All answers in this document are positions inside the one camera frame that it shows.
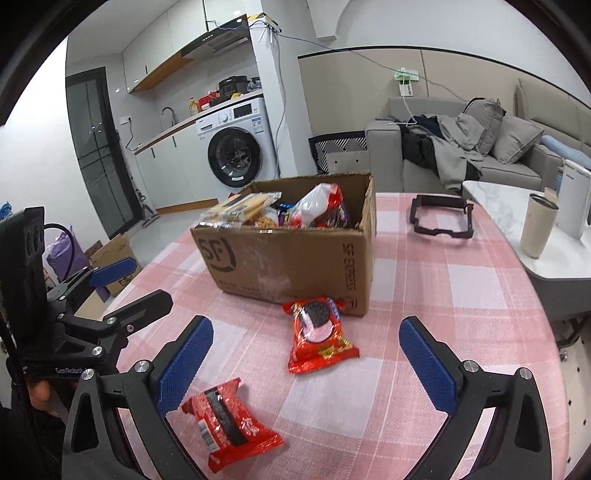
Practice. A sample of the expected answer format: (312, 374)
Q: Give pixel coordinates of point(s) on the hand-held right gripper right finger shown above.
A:
(425, 364)

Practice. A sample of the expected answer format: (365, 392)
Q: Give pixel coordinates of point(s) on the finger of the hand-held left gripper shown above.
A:
(115, 271)
(147, 302)

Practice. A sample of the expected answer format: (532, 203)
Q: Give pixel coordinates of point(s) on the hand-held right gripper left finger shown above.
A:
(184, 364)

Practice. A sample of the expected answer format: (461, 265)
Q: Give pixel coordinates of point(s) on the red cookie packet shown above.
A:
(318, 346)
(231, 420)

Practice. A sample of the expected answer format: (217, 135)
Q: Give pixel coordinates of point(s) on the brown cardboard box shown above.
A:
(277, 263)

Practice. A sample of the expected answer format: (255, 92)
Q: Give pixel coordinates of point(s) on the blue cookie packet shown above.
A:
(285, 208)

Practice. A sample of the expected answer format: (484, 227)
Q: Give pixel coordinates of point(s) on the white noodle snack bag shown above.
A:
(316, 201)

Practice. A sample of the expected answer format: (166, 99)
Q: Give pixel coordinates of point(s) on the person's left hand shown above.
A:
(41, 394)

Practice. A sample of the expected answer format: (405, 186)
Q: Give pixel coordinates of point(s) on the open floor cardboard box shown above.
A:
(113, 258)

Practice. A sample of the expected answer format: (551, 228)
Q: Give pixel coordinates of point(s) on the purple plastic bag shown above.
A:
(62, 258)

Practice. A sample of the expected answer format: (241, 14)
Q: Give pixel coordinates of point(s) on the pink checked tablecloth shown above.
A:
(415, 286)

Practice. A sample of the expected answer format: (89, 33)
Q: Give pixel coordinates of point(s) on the white kitchen counter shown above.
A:
(180, 161)

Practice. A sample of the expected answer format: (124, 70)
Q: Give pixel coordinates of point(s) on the clear cracker packet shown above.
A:
(244, 205)

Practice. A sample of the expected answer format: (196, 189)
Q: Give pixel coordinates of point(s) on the orange snack packet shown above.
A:
(268, 220)

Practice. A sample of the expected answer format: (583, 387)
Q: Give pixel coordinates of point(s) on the kitchen faucet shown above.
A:
(168, 115)

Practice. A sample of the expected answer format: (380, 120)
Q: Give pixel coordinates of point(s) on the white marble side table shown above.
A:
(498, 203)

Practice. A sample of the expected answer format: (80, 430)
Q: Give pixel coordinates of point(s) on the beige cup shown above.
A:
(538, 226)

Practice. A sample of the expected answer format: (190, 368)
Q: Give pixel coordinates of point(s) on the yellow bottle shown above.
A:
(193, 107)

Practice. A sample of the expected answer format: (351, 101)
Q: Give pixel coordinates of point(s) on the white washing machine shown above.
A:
(240, 138)

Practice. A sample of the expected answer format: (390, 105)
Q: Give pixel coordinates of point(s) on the red box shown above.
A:
(210, 100)

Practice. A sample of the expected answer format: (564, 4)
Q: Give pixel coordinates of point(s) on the grey sofa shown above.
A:
(521, 170)

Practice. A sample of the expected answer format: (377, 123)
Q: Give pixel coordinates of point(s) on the black rice cooker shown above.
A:
(233, 87)

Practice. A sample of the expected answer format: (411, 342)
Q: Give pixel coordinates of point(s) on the grey jacket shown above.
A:
(457, 147)

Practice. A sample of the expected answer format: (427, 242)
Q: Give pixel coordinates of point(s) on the dark clothes pile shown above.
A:
(420, 143)

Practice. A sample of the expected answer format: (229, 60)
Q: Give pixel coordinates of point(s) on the white tall appliance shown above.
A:
(577, 198)

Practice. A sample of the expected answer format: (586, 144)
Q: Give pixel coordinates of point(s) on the black white patterned cushion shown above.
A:
(337, 143)

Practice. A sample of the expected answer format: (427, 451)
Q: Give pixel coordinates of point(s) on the grey sofa pillow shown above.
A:
(517, 138)
(487, 120)

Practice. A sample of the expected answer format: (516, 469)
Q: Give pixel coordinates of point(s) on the light blue folded blanket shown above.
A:
(551, 147)

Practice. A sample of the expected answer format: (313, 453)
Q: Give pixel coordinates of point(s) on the range hood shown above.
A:
(217, 39)

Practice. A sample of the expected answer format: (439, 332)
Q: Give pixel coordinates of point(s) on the black plastic frame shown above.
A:
(438, 231)

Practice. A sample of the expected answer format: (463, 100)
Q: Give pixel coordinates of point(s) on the white wall cabinets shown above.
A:
(157, 46)

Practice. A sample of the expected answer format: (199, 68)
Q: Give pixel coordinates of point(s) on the white wall power strip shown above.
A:
(406, 82)

